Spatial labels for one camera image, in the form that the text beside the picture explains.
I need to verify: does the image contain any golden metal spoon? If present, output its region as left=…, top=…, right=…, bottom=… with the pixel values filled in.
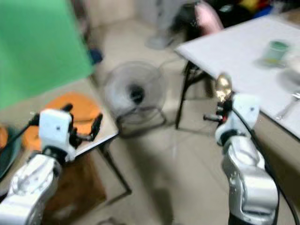
left=215, top=73, right=233, bottom=104

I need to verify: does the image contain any large orange plate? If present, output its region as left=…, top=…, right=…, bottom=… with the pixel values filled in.
left=22, top=91, right=105, bottom=151

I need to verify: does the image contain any orange plate under grey cup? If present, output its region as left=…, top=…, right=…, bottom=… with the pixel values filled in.
left=0, top=126, right=9, bottom=150

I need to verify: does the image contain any dark green plate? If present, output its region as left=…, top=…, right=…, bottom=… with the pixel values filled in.
left=0, top=127, right=25, bottom=180

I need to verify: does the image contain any black floor fan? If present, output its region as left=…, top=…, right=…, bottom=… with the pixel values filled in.
left=104, top=61, right=169, bottom=137

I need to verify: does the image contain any white folding table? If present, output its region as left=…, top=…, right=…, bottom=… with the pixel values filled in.
left=174, top=15, right=300, bottom=142

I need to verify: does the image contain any silver metal fork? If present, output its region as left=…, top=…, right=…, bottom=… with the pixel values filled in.
left=275, top=91, right=300, bottom=120

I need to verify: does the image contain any small blue object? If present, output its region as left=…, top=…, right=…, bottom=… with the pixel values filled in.
left=88, top=47, right=103, bottom=66

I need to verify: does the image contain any green screen backdrop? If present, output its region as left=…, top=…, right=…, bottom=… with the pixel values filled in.
left=0, top=0, right=95, bottom=111

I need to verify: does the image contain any white plate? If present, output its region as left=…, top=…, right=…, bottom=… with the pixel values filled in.
left=278, top=68, right=300, bottom=94

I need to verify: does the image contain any green cup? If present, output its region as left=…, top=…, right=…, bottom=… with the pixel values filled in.
left=260, top=39, right=293, bottom=68

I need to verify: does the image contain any pink cloth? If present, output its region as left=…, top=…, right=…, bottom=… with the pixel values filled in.
left=195, top=2, right=225, bottom=35

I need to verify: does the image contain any person in grey trousers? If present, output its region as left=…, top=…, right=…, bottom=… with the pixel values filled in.
left=145, top=0, right=198, bottom=50

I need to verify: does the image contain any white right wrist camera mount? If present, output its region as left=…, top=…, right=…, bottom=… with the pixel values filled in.
left=216, top=94, right=261, bottom=144

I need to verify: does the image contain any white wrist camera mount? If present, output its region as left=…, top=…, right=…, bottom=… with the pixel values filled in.
left=216, top=94, right=261, bottom=144
left=38, top=109, right=76, bottom=150

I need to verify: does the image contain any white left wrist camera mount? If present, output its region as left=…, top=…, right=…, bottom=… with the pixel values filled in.
left=38, top=109, right=76, bottom=150

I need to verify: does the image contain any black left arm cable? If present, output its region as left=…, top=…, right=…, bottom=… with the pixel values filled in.
left=0, top=120, right=42, bottom=180

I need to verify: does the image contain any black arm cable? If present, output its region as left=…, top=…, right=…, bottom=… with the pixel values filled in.
left=231, top=99, right=297, bottom=225
left=0, top=120, right=42, bottom=180

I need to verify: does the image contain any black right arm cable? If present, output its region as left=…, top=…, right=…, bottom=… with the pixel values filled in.
left=231, top=99, right=297, bottom=225

